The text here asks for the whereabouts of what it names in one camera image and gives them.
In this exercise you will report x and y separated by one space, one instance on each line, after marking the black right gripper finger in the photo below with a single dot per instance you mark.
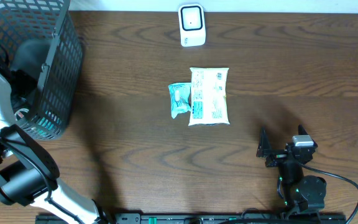
264 147
301 130

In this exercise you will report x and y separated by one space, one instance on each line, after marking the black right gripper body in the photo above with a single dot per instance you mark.
278 156

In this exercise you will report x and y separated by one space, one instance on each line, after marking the white snack bag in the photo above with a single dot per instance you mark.
208 96

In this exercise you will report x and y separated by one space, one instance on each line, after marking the teal small packet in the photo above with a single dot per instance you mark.
179 98

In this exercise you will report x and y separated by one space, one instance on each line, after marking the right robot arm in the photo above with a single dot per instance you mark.
302 194

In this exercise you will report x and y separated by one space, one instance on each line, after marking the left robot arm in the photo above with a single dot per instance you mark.
28 173

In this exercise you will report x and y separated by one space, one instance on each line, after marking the white barcode scanner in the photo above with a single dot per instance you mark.
192 25

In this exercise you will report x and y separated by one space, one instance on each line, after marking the grey plastic mesh basket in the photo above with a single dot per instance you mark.
39 38

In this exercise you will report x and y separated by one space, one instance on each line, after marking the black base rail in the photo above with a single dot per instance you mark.
249 217

